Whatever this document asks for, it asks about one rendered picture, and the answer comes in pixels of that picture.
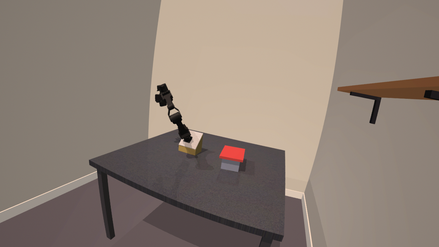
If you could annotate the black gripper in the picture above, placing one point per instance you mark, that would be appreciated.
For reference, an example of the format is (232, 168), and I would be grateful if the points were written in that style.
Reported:
(162, 103)

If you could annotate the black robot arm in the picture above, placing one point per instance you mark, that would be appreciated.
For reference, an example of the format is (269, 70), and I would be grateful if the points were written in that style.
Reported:
(166, 96)

